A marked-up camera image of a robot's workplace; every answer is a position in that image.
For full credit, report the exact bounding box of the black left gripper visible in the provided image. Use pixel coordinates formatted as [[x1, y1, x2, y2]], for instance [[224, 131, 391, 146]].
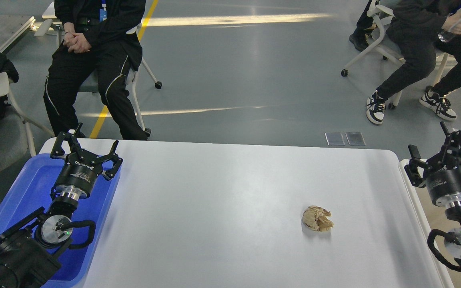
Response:
[[50, 123, 123, 200]]

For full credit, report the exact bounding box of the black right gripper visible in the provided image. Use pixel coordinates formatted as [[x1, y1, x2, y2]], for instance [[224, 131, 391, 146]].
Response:
[[404, 122, 461, 208]]

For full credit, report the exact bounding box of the beige paper ball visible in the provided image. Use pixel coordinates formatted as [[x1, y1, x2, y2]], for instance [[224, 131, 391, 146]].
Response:
[[302, 206, 334, 232]]

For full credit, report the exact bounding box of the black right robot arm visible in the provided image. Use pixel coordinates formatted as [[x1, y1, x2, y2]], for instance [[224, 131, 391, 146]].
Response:
[[404, 122, 461, 273]]

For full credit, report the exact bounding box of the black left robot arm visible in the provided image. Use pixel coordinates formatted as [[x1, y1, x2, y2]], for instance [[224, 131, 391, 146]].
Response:
[[0, 132, 123, 288]]

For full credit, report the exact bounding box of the white plastic bin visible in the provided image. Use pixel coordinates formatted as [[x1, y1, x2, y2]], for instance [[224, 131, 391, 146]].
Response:
[[399, 159, 461, 288]]

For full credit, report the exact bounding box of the blue plastic tray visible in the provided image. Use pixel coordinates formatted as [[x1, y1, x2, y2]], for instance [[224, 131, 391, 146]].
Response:
[[0, 154, 121, 288]]

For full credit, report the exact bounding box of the white chair under left person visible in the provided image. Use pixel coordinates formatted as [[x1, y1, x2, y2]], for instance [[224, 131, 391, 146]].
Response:
[[34, 2, 163, 136]]

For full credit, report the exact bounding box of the right metal floor plate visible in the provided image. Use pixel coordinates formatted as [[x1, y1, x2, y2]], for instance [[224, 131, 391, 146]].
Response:
[[345, 132, 366, 146]]

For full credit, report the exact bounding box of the metal floor plate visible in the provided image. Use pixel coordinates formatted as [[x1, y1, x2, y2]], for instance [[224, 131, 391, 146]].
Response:
[[325, 132, 345, 146], [345, 132, 366, 146]]

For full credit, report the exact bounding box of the left metal floor plate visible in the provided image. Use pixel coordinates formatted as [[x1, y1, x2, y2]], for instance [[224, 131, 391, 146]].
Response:
[[325, 132, 345, 146]]

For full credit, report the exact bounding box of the white office chair right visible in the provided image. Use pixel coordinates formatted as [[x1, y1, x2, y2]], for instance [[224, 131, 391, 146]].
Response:
[[341, 0, 449, 110]]

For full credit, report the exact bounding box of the person in black tracksuit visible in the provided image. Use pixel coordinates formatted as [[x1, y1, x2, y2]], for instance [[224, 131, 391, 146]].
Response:
[[43, 0, 148, 140]]

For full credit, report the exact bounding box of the seated person with sneakers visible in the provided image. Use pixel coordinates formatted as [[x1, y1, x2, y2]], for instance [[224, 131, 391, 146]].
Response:
[[366, 0, 461, 125]]

